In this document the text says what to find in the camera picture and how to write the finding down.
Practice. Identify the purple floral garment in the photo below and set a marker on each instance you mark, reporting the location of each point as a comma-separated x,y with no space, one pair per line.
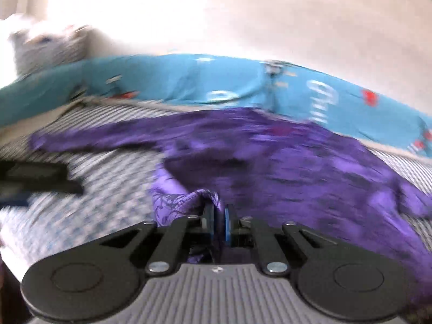
270,162

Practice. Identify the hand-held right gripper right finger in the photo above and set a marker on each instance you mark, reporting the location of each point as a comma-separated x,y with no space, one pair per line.
228,224

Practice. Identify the blue printed bed bumper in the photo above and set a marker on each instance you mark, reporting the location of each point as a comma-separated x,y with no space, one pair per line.
202,77

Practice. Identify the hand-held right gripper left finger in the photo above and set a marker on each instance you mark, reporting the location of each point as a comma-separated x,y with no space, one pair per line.
209,217

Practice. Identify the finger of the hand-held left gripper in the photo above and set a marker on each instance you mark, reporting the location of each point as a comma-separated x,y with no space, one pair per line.
44,177
13,199

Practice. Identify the houndstooth patterned mattress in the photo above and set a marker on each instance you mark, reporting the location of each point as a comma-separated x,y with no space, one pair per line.
101,202

